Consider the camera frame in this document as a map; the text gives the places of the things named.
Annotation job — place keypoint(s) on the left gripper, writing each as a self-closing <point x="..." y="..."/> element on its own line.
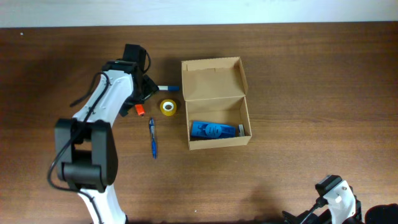
<point x="148" y="88"/>

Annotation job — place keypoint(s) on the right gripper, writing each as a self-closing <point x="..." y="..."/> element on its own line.
<point x="292" y="218"/>

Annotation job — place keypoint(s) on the orange stapler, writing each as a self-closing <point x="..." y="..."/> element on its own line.
<point x="140" y="109"/>

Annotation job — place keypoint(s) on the white marker blue cap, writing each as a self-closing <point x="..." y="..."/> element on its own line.
<point x="168" y="88"/>

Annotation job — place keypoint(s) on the yellow tape roll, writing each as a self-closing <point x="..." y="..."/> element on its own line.
<point x="168" y="107"/>

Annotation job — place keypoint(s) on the blue ballpoint pen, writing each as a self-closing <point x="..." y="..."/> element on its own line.
<point x="152" y="136"/>

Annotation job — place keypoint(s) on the brown cardboard box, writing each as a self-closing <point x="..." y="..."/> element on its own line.
<point x="215" y="91"/>

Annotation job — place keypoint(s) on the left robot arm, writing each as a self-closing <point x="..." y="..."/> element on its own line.
<point x="86" y="161"/>

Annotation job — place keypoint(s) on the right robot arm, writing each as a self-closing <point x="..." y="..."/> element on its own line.
<point x="382" y="214"/>

